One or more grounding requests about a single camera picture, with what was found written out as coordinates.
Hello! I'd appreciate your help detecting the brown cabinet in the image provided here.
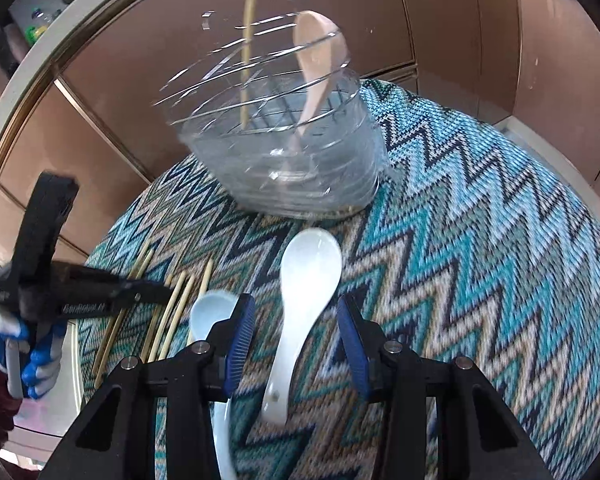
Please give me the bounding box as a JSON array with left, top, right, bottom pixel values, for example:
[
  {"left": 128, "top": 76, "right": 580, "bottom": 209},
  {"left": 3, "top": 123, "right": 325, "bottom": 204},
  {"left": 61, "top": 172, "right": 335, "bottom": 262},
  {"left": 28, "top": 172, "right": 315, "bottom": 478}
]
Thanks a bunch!
[{"left": 0, "top": 0, "right": 600, "bottom": 281}]

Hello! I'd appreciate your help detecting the zigzag woven mat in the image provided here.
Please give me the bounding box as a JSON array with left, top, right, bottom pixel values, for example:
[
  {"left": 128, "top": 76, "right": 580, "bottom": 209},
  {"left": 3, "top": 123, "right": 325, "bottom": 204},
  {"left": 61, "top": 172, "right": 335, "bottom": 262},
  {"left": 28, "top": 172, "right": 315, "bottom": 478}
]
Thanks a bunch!
[{"left": 75, "top": 77, "right": 600, "bottom": 480}]

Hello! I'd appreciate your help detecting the wire and plastic utensil basket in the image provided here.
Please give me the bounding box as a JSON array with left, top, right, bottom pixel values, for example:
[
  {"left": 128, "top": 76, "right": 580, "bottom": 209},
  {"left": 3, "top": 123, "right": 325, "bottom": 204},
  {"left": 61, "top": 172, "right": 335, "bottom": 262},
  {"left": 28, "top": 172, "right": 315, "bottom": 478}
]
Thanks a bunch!
[{"left": 152, "top": 0, "right": 382, "bottom": 221}]

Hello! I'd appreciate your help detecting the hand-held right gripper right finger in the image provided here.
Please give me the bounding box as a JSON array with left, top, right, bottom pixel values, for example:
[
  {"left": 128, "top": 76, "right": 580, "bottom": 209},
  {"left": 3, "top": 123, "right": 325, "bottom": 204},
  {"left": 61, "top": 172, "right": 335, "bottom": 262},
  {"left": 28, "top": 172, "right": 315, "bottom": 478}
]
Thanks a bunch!
[{"left": 335, "top": 295, "right": 556, "bottom": 480}]

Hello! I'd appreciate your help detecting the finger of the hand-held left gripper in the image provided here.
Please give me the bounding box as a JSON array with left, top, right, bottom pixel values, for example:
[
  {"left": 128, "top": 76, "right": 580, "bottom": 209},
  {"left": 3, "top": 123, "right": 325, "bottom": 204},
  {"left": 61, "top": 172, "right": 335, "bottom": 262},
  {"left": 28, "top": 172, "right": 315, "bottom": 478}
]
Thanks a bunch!
[
  {"left": 97, "top": 274, "right": 174, "bottom": 296},
  {"left": 105, "top": 290, "right": 174, "bottom": 312}
]

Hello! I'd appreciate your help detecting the pink ceramic spoon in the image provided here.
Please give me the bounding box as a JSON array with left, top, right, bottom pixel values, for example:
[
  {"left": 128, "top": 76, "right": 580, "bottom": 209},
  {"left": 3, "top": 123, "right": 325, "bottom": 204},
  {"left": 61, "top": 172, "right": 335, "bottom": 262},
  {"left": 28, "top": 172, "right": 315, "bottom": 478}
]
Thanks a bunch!
[{"left": 285, "top": 10, "right": 352, "bottom": 171}]

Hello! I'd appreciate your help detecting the light blue ceramic spoon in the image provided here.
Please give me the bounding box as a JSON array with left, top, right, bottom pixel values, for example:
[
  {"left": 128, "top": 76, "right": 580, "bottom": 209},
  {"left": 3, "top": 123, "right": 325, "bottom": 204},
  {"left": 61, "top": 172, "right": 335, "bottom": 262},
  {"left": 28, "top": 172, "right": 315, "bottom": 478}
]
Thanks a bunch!
[{"left": 187, "top": 290, "right": 241, "bottom": 480}]

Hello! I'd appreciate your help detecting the clear plastic bottle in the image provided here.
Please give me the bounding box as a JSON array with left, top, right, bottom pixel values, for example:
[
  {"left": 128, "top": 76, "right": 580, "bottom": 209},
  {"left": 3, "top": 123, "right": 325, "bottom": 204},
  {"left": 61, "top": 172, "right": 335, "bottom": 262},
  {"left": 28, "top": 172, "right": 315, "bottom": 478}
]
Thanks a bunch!
[{"left": 30, "top": 6, "right": 64, "bottom": 27}]

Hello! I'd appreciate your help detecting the white ceramic spoon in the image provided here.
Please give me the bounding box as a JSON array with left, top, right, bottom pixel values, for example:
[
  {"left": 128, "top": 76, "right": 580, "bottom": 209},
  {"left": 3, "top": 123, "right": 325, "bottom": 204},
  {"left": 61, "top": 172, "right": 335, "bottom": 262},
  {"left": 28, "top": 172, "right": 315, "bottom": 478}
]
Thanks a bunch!
[{"left": 261, "top": 227, "right": 343, "bottom": 423}]

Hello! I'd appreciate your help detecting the person's left hand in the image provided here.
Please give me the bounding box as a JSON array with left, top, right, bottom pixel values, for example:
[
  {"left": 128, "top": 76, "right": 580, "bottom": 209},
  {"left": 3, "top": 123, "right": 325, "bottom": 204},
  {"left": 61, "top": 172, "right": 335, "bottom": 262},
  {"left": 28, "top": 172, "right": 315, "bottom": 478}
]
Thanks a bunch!
[{"left": 0, "top": 304, "right": 67, "bottom": 402}]

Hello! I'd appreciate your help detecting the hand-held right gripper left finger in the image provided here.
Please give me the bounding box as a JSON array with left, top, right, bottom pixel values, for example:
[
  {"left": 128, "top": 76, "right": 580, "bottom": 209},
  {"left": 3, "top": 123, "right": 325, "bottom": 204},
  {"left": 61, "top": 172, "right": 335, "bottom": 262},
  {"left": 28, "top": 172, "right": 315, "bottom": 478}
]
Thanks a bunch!
[{"left": 45, "top": 292, "right": 257, "bottom": 480}]

